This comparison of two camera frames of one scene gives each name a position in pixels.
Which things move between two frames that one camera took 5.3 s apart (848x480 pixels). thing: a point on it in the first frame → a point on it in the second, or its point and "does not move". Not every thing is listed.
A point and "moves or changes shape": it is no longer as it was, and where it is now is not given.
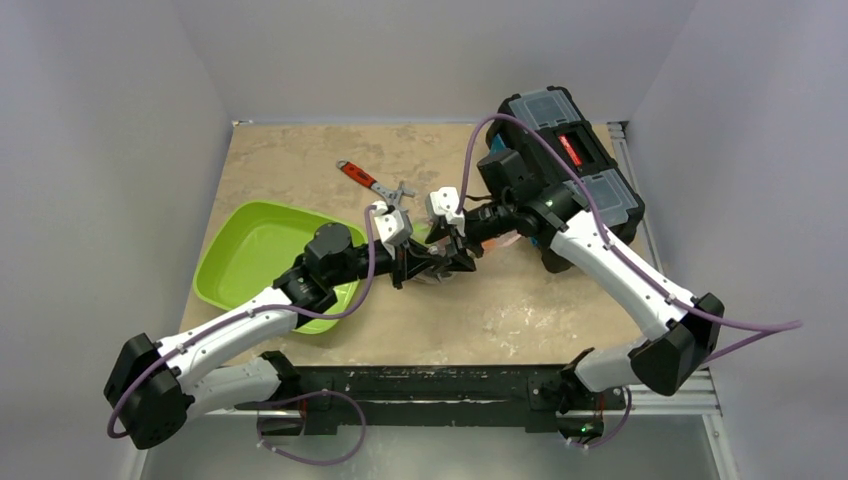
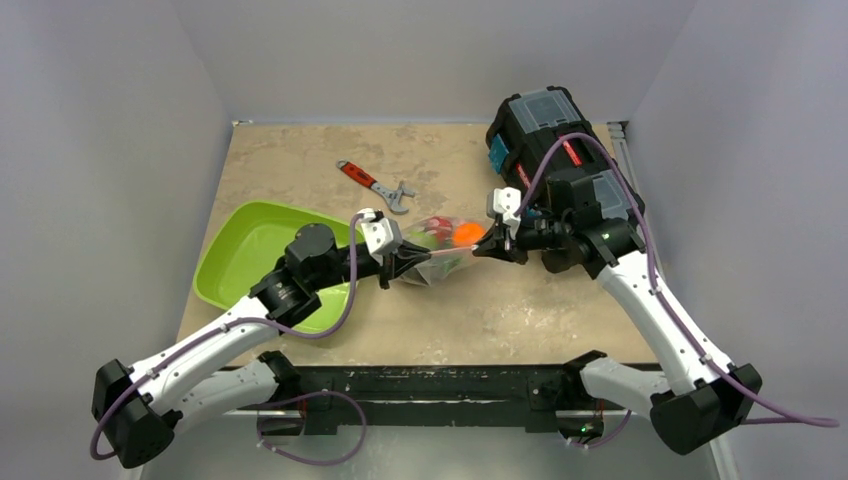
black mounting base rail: [323, 393] does not move
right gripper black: [457, 237] → [506, 241]
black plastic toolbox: [559, 150] does not move
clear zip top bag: [421, 232] moves or changes shape
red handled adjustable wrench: [391, 196] does not move
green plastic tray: [246, 245] does not move
